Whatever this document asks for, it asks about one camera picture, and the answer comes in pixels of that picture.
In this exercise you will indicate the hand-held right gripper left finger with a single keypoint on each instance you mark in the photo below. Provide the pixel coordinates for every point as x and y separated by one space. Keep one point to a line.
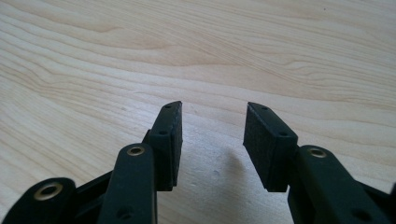
165 146

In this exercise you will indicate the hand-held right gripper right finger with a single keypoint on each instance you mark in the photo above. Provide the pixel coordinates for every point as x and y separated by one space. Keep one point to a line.
268 146

